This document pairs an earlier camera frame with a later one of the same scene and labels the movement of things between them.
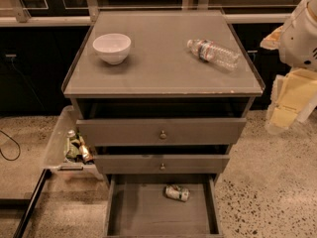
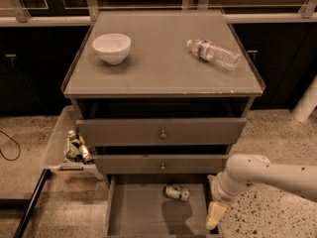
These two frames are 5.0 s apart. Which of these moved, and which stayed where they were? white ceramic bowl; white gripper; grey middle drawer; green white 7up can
Moved: white gripper
Stayed: grey middle drawer; white ceramic bowl; green white 7up can
